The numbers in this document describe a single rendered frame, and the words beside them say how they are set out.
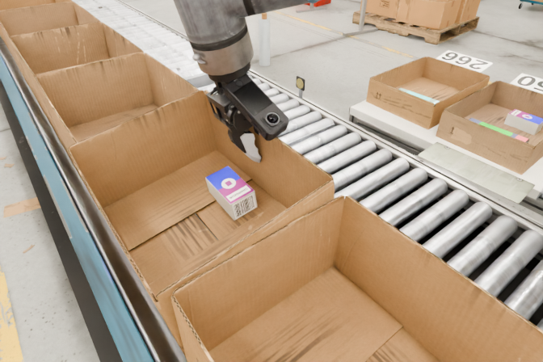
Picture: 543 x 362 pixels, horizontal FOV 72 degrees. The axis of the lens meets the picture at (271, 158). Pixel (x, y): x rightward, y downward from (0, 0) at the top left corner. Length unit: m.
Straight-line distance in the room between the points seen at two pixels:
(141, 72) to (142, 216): 0.53
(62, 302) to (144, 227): 1.19
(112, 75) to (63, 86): 0.13
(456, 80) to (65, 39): 1.50
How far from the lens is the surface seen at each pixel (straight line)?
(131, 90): 1.20
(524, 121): 1.54
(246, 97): 0.60
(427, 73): 1.82
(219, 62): 0.57
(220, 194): 0.73
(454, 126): 1.35
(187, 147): 0.86
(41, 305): 1.96
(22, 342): 1.89
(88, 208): 0.89
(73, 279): 1.12
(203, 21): 0.54
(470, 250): 1.00
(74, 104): 1.17
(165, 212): 0.79
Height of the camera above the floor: 1.42
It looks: 35 degrees down
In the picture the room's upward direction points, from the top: straight up
